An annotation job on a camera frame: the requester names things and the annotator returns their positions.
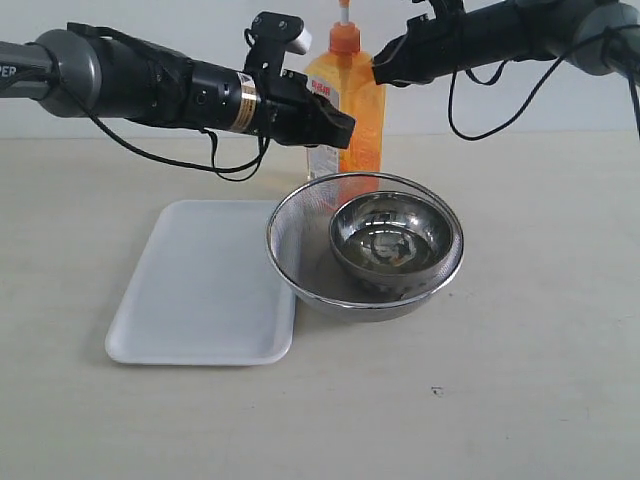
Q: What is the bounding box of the small stainless steel bowl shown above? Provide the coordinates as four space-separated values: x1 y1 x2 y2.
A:
328 190 462 289

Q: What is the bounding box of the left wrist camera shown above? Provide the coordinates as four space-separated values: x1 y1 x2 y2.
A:
243 11 312 77

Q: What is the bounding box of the orange dish soap bottle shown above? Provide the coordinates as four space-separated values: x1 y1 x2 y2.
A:
305 1 386 180

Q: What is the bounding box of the white rectangular plastic tray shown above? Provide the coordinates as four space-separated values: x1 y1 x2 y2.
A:
104 200 296 367

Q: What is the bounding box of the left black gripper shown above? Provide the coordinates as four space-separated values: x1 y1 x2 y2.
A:
254 70 356 149

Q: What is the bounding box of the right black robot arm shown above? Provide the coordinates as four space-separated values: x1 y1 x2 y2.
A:
372 1 639 106

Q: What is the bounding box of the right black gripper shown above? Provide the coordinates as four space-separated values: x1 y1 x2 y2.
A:
372 13 465 86

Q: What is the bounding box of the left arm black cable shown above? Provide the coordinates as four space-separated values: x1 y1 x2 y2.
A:
29 24 271 182

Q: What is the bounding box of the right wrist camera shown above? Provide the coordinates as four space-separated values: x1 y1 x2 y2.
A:
406 0 466 28

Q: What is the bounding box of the steel mesh strainer basket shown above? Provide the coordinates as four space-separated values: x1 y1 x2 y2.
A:
266 172 464 323

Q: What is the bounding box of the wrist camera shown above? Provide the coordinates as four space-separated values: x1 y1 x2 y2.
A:
406 0 466 28
243 11 312 77

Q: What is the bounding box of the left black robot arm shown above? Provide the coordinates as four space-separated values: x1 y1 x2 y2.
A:
1 22 356 149

